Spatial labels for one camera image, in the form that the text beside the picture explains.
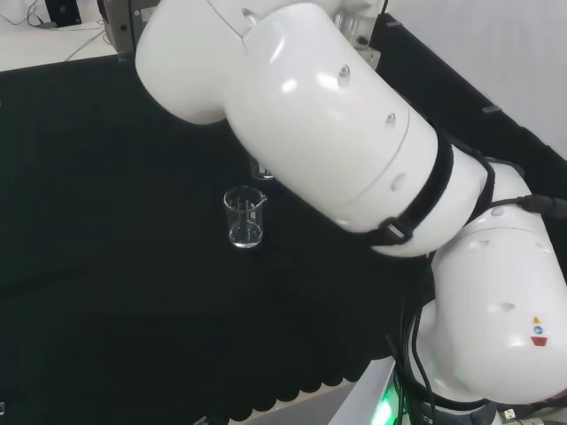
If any clear glass beaker 150 ml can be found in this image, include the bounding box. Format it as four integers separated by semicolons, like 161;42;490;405
249;157;276;181

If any clear glass beaker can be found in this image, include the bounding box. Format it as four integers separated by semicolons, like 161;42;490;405
222;185;268;251

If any black bench cloth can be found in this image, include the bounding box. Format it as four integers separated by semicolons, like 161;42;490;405
0;12;567;417

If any pale board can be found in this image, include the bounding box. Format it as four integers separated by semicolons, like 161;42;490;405
0;11;136;73

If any dark box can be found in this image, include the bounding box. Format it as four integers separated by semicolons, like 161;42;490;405
45;0;83;24

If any black cable bundle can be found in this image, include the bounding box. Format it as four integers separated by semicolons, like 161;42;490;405
384;251;488;425

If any metal frame post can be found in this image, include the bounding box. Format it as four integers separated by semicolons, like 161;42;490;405
102;0;154;62

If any black cable with connector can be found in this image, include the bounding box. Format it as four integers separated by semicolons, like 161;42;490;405
485;192;567;222

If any thin black cable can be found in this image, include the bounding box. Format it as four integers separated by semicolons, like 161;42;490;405
0;11;61;31

